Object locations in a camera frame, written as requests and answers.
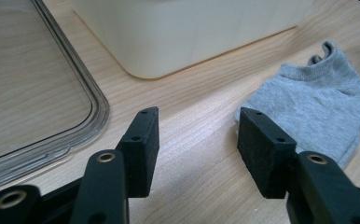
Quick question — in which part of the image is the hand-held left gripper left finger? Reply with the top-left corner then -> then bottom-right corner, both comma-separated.
70,106 -> 160,224

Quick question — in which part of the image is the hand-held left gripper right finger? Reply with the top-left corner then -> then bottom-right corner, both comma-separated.
237,106 -> 360,224

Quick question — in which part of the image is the grey ankle sock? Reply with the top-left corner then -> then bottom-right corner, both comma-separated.
234,40 -> 360,171

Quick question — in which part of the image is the white divided storage box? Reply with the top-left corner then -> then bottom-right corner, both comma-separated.
70,0 -> 316,80

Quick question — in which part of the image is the transparent plastic lid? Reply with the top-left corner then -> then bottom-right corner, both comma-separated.
0,0 -> 111,189

